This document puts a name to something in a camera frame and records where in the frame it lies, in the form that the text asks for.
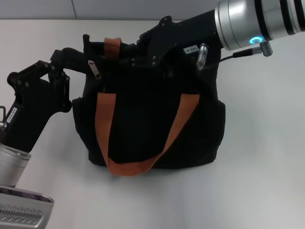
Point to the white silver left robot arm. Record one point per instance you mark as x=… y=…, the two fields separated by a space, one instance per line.
x=12 y=164

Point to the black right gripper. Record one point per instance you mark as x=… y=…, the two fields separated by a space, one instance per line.
x=181 y=38

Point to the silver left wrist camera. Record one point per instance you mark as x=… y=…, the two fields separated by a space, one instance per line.
x=23 y=210

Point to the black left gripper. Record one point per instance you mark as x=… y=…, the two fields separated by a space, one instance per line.
x=31 y=114

